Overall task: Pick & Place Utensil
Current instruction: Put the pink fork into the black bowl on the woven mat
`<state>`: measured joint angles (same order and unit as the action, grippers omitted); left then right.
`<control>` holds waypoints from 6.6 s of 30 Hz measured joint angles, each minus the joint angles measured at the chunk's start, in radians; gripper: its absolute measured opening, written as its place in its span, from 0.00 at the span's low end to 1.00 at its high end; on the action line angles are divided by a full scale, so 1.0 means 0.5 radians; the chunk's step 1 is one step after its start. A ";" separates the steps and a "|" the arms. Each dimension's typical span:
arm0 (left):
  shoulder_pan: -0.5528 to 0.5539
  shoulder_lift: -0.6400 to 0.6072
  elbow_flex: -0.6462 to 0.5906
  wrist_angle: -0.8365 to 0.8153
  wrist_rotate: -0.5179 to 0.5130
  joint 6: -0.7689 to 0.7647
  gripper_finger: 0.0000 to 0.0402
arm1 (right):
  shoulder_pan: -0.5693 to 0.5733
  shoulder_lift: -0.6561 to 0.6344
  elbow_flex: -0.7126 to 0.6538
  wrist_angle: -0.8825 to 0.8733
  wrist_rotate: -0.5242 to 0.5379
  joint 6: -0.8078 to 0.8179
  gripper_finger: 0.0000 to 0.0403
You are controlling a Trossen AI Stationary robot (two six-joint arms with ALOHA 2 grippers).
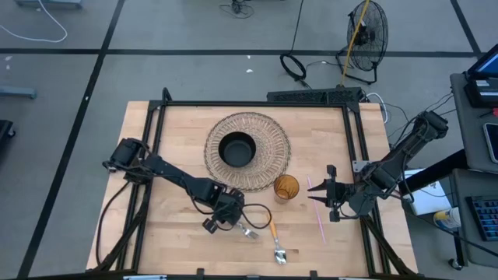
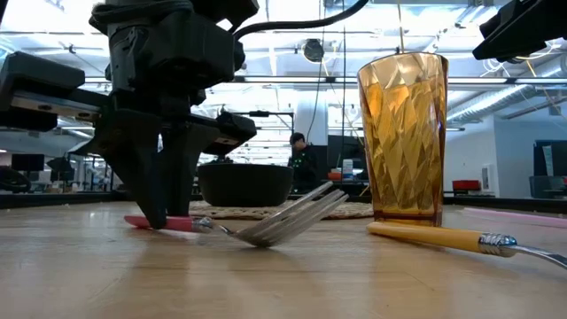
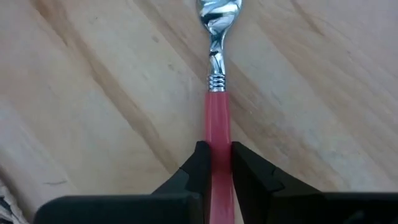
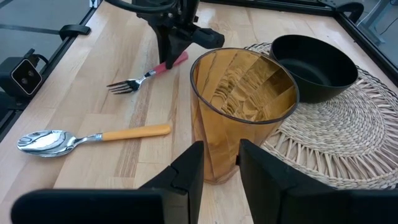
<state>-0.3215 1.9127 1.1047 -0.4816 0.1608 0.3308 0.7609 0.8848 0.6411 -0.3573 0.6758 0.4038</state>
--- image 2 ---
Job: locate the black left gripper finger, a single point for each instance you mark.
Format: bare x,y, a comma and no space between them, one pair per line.
137,168
181,177

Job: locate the amber faceted plastic tumbler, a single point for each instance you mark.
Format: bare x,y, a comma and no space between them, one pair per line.
403,142

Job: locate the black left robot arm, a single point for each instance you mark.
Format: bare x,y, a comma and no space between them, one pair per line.
142,6

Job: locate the black bowl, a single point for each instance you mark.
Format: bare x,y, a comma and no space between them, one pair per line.
246,186

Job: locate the round woven wicker placemat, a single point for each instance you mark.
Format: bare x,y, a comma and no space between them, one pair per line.
239,210

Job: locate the person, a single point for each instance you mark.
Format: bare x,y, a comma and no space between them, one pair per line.
303,164

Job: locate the black cabinet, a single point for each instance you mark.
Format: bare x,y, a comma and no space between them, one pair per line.
549,168

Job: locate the red storage bin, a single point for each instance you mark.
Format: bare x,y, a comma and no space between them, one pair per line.
466,185

